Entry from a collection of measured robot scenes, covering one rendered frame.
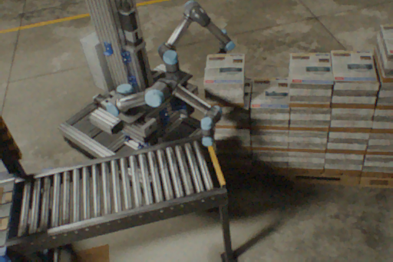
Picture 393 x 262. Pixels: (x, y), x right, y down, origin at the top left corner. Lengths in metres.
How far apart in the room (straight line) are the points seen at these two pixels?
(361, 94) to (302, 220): 1.09
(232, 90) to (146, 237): 1.36
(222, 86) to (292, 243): 1.29
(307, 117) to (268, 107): 0.30
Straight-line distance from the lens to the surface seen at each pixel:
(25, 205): 2.97
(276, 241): 3.40
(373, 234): 3.54
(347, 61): 3.23
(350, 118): 3.25
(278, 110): 3.16
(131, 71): 3.36
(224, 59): 3.25
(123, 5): 3.08
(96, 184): 2.89
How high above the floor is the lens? 2.88
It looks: 41 degrees down
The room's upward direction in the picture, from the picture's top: 8 degrees counter-clockwise
